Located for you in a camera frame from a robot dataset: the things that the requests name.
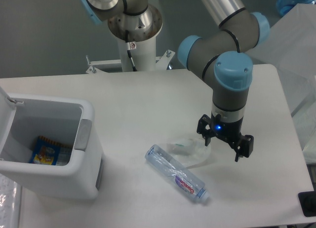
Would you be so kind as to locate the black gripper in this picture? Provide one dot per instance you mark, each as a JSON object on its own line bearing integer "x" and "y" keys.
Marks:
{"x": 229, "y": 132}

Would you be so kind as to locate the white plastic wrapper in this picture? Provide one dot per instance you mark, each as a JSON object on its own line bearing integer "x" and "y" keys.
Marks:
{"x": 190, "y": 152}

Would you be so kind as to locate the clear plastic water bottle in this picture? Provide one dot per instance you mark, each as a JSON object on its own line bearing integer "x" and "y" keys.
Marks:
{"x": 189, "y": 184}

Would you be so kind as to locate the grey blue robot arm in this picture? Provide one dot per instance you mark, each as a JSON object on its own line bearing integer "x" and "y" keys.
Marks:
{"x": 220, "y": 61}

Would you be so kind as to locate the white trash can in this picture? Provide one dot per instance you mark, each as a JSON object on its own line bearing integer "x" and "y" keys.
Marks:
{"x": 69, "y": 121}

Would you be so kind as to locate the black device at edge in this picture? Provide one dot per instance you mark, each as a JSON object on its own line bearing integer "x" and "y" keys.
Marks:
{"x": 307, "y": 201}

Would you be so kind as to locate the translucent plastic box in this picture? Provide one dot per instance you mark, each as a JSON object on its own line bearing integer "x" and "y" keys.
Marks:
{"x": 291, "y": 48}

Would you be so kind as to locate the blue snack packet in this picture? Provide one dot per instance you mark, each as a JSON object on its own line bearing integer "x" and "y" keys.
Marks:
{"x": 50, "y": 152}

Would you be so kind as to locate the clear plastic sheet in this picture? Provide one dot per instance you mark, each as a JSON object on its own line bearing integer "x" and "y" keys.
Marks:
{"x": 10, "y": 201}

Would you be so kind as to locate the white pedestal base bracket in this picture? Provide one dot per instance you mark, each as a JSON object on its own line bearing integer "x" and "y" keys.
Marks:
{"x": 162, "y": 63}

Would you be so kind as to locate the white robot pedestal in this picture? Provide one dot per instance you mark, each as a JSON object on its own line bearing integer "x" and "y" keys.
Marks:
{"x": 136, "y": 35}

